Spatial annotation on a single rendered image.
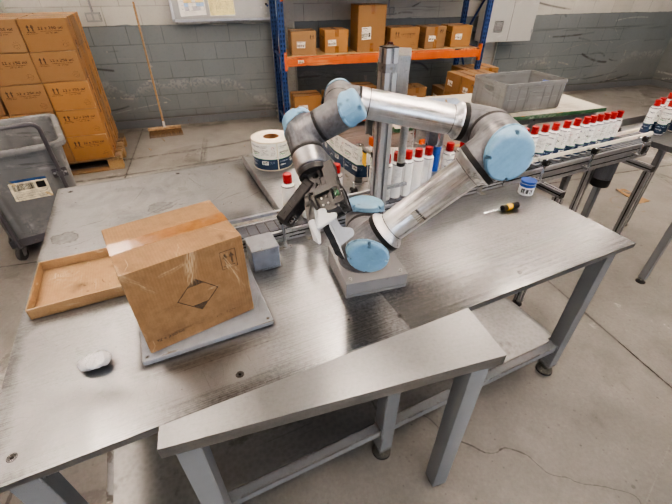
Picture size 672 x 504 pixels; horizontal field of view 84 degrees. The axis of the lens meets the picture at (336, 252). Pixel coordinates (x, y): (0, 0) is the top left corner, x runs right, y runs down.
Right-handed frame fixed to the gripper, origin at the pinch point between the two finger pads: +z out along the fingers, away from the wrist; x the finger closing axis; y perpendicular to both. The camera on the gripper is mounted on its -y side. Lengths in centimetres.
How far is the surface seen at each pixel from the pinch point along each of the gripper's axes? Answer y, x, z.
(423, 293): 12, 53, 7
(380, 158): 15, 47, -42
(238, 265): -29.6, 14.6, -11.8
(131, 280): -45.8, -6.0, -10.4
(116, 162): -248, 202, -253
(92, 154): -258, 183, -259
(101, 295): -80, 16, -21
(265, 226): -35, 52, -38
